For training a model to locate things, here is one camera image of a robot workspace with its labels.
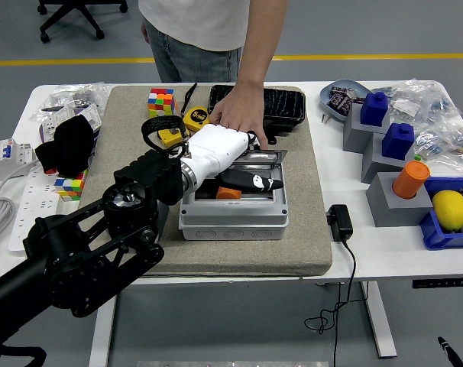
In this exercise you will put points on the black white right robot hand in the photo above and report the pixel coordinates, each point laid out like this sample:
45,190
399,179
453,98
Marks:
449,351

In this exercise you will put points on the person's right hand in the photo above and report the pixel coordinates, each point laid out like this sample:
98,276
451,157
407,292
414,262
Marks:
144,32

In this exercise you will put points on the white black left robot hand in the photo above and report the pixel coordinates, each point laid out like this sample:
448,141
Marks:
216,149

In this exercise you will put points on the person's left hand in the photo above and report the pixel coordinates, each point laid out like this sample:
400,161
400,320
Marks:
241,109

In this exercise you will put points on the orange cylinder battery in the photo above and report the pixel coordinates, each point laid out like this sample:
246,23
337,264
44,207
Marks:
411,179
228,193

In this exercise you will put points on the grey electrical box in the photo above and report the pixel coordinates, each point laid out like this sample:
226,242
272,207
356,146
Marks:
235,225

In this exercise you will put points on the person's left forearm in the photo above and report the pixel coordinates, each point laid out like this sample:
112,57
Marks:
260,46

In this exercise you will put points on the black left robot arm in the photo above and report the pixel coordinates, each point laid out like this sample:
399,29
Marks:
82,248

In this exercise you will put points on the yellow tape measure, black face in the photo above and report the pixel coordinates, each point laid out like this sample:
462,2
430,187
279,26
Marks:
196,116

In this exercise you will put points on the black glossy case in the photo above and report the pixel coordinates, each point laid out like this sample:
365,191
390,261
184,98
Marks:
285,107

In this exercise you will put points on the yellow tape measure, small label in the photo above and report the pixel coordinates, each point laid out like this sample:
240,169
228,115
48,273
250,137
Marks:
170,138

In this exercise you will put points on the person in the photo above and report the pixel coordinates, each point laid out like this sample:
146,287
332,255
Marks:
193,23

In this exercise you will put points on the black table control panel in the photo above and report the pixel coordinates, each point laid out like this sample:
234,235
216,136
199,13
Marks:
441,283

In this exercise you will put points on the large colourful puzzle cube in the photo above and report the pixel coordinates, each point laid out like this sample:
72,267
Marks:
162,104

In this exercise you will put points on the white table leg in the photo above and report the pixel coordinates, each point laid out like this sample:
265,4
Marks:
101,344
380,329

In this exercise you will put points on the black office chair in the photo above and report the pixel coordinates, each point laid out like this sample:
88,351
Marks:
69,13

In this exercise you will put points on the small metal pins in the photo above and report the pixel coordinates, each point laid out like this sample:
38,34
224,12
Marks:
326,117

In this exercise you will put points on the blue-grey dish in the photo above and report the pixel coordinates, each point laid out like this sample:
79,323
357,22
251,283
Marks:
327,103

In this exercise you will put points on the dark wrapped packets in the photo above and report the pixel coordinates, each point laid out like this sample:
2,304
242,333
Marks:
340,100

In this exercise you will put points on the clear bag of parts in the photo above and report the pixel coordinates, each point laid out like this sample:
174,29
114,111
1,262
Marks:
63,93
445,145
426,95

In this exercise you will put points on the grey-brown mat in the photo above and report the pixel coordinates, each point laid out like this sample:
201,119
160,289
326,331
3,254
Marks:
254,256

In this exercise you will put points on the blue storage bin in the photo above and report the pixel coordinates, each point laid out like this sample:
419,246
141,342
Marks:
436,237

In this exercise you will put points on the plain grey block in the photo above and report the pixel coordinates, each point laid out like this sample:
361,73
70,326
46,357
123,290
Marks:
355,137
373,168

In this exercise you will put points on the white socket plate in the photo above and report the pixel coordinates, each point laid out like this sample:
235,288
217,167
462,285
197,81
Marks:
52,124

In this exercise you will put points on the blue plastic block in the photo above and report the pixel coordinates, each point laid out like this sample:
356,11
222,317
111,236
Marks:
373,111
397,143

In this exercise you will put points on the black cloth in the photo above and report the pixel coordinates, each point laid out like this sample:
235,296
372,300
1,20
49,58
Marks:
67,145

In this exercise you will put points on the yellow lemon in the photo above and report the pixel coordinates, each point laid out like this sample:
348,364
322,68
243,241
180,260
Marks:
450,210

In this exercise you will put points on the black power adapter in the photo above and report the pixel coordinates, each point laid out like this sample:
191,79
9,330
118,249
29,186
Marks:
340,223

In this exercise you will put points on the small colourful puzzle cube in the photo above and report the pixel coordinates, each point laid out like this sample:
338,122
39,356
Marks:
71,185

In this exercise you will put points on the white circuit breaker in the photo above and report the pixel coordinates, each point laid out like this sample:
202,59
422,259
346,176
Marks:
6,156

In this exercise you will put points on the white power strip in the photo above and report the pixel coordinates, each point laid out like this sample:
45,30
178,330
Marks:
34,199

